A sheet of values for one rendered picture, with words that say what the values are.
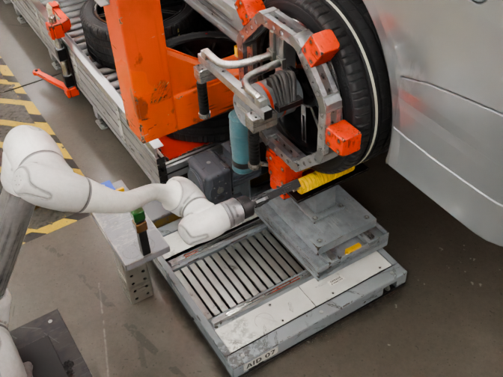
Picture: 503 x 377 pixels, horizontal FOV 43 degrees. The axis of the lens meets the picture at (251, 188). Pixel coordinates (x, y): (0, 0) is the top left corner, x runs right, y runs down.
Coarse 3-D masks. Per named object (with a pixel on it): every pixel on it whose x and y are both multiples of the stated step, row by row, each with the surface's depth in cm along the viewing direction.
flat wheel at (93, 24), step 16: (160, 0) 364; (176, 0) 368; (80, 16) 348; (96, 16) 345; (176, 16) 341; (192, 16) 344; (96, 32) 336; (176, 32) 338; (96, 48) 344; (112, 64) 345
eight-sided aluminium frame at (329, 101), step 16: (256, 16) 212; (272, 16) 207; (288, 16) 207; (240, 32) 227; (256, 32) 221; (288, 32) 199; (304, 32) 199; (240, 48) 231; (256, 48) 234; (256, 64) 239; (304, 64) 198; (320, 64) 198; (240, 80) 242; (256, 80) 243; (320, 80) 197; (320, 96) 197; (336, 96) 198; (320, 112) 200; (336, 112) 201; (272, 128) 244; (320, 128) 204; (272, 144) 239; (288, 144) 238; (320, 144) 208; (288, 160) 234; (304, 160) 223; (320, 160) 212
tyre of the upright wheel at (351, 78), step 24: (264, 0) 223; (288, 0) 208; (312, 0) 202; (336, 0) 202; (360, 0) 203; (312, 24) 201; (336, 24) 196; (360, 24) 198; (336, 72) 199; (360, 72) 196; (384, 72) 200; (360, 96) 197; (384, 96) 202; (360, 120) 200; (384, 120) 206; (384, 144) 217; (312, 168) 238; (336, 168) 222
